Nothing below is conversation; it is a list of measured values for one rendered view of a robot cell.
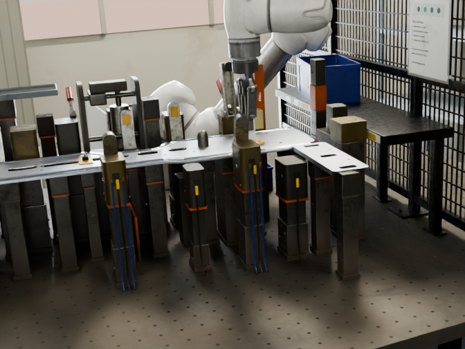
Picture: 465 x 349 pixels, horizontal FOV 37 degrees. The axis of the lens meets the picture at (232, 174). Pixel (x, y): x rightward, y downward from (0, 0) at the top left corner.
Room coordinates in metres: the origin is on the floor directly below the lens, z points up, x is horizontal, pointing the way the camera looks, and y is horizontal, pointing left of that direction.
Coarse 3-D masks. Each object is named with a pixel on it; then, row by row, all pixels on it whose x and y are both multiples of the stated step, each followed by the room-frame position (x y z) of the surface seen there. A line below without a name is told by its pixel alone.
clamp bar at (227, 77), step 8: (224, 64) 2.15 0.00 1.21; (224, 72) 2.14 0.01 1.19; (232, 72) 2.14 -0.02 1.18; (224, 80) 2.13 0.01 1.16; (232, 80) 2.13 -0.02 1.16; (224, 88) 2.12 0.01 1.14; (232, 88) 2.13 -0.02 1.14; (224, 96) 2.12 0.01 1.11; (232, 96) 2.13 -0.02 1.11; (224, 104) 2.12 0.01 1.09; (232, 104) 2.13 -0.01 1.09
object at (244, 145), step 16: (240, 144) 1.77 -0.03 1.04; (256, 144) 1.76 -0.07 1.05; (240, 160) 1.73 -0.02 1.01; (256, 160) 1.74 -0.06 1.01; (240, 176) 1.74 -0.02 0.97; (256, 176) 1.74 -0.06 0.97; (240, 192) 1.77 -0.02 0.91; (256, 192) 1.73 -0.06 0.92; (240, 208) 1.78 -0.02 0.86; (256, 208) 1.73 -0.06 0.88; (240, 224) 1.77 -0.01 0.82; (256, 224) 1.75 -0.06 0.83; (240, 240) 1.78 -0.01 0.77; (256, 240) 1.74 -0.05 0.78; (240, 256) 1.79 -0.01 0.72; (256, 256) 1.74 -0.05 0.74; (256, 272) 1.71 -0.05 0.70
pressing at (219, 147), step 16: (288, 128) 2.12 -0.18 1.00; (176, 144) 2.00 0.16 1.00; (192, 144) 1.99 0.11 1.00; (224, 144) 1.96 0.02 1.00; (272, 144) 1.93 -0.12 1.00; (288, 144) 1.92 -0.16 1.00; (16, 160) 1.91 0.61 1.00; (32, 160) 1.91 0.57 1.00; (48, 160) 1.90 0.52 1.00; (64, 160) 1.89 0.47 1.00; (128, 160) 1.85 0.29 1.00; (144, 160) 1.84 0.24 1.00; (160, 160) 1.84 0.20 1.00; (176, 160) 1.83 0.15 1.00; (192, 160) 1.83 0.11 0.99; (208, 160) 1.84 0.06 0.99; (0, 176) 1.76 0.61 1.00; (16, 176) 1.75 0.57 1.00; (32, 176) 1.75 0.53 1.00; (48, 176) 1.75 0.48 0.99; (64, 176) 1.76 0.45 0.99
